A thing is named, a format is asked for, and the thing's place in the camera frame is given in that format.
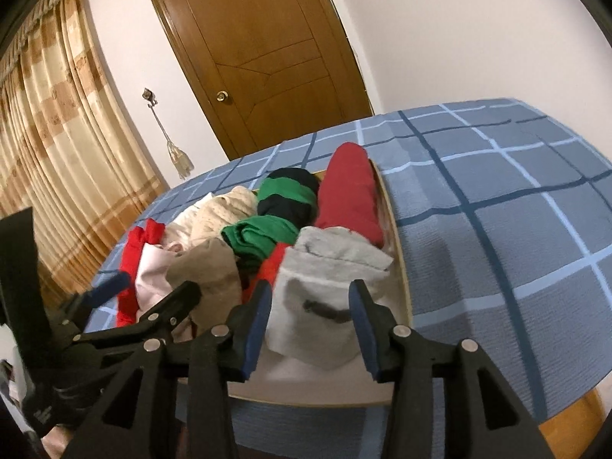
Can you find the tan dotted underwear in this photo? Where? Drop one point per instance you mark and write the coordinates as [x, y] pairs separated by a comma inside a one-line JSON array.
[[224, 210]]

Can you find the light grey underwear black mark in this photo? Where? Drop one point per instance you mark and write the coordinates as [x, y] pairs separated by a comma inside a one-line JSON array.
[[325, 344]]

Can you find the white dotted underwear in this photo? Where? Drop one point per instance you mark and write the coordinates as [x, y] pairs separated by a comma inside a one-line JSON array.
[[184, 229]]

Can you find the khaki underwear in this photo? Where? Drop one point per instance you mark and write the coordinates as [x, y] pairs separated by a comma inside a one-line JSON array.
[[205, 272]]

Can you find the red knitted underwear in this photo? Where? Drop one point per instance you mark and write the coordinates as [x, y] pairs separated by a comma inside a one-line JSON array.
[[272, 267]]

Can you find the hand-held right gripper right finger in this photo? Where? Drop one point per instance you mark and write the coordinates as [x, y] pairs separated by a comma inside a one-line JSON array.
[[366, 339]]

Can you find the beige curtain tassel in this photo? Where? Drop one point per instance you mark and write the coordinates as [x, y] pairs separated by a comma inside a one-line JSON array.
[[181, 165]]

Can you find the brass door knob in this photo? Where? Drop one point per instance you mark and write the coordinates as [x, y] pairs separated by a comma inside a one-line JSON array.
[[221, 96]]

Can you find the plain green underwear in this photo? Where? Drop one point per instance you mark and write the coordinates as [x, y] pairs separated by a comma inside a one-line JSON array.
[[258, 239]]

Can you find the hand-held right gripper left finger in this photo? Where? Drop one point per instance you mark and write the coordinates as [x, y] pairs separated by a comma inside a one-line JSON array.
[[256, 334]]

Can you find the red cotton underwear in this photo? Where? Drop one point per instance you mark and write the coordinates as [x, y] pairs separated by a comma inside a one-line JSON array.
[[136, 239]]

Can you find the brown wooden door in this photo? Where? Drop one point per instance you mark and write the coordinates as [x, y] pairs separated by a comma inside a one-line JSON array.
[[258, 48]]

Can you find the beige patterned curtain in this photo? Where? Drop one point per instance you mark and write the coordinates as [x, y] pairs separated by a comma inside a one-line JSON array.
[[62, 129]]

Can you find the metal wall hook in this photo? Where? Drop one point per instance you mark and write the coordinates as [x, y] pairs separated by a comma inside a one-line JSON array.
[[148, 95]]

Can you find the shallow white tray wooden rim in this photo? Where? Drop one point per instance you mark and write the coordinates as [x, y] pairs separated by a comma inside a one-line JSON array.
[[311, 387]]

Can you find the pale pink underwear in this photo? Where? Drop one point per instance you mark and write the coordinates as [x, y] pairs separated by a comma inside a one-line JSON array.
[[153, 277]]

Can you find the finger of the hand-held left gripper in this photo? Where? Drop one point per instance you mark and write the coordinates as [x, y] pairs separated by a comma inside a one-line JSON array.
[[110, 287], [181, 299]]

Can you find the blue plaid tablecloth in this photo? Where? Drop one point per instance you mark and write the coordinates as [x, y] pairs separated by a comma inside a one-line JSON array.
[[478, 201]]

